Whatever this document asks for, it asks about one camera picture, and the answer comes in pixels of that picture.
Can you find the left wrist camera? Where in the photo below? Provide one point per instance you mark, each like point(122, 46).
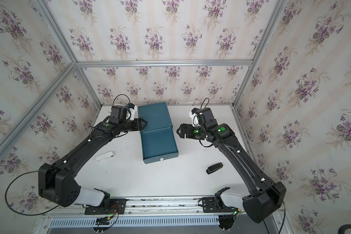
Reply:
point(131, 110)

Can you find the white stapler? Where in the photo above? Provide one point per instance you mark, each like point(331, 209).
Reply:
point(104, 157)

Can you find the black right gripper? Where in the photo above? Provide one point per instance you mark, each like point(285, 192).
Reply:
point(189, 128)

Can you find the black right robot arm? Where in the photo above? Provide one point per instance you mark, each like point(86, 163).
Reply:
point(265, 196)

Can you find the black stapler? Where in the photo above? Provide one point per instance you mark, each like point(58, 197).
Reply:
point(213, 168)

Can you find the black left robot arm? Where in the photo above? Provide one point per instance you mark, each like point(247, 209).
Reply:
point(56, 182)

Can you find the aluminium mounting rail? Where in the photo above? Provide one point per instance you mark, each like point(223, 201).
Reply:
point(163, 206)

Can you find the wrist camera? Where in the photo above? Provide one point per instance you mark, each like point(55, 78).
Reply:
point(194, 115)
point(131, 110)

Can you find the teal drawer cabinet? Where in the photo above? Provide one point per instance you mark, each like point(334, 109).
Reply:
point(156, 115)

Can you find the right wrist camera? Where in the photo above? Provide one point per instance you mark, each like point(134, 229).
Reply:
point(194, 115)

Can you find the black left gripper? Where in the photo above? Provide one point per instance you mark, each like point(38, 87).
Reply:
point(138, 124)

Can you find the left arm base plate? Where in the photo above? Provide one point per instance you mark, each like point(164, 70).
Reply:
point(107, 207)

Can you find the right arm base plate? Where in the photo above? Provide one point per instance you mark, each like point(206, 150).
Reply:
point(215, 205)

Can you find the teal top drawer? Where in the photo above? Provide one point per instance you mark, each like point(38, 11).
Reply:
point(158, 145)

